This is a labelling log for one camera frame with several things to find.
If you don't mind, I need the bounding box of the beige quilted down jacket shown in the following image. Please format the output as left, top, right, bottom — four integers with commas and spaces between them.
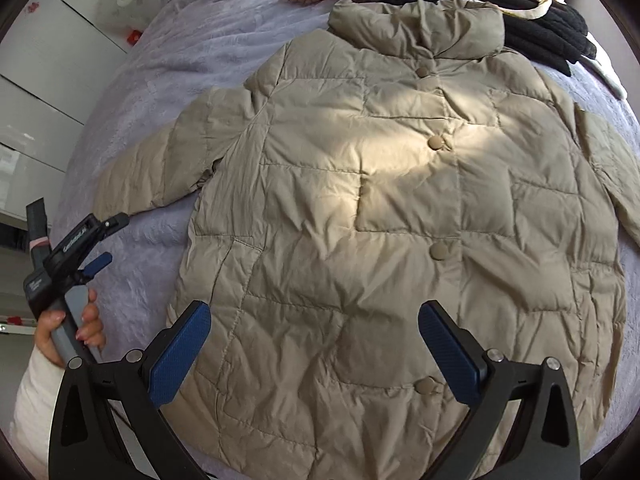
92, 0, 640, 480

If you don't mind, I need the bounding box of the white left sleeve forearm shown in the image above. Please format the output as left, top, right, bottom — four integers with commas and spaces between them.
9, 348, 64, 479

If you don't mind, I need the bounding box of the person's left hand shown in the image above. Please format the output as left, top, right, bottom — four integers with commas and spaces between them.
34, 288, 106, 367

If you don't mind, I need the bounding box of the white glossy drawer cabinet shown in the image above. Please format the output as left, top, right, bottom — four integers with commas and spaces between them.
1, 0, 126, 221

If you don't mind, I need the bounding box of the lavender embossed bed blanket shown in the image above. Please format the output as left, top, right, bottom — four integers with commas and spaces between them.
49, 0, 640, 480

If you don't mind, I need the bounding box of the white floor fan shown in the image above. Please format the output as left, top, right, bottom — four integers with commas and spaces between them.
94, 0, 160, 38

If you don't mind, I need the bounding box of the black folded fleece garment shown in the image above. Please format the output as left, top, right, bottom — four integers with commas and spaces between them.
349, 0, 599, 78

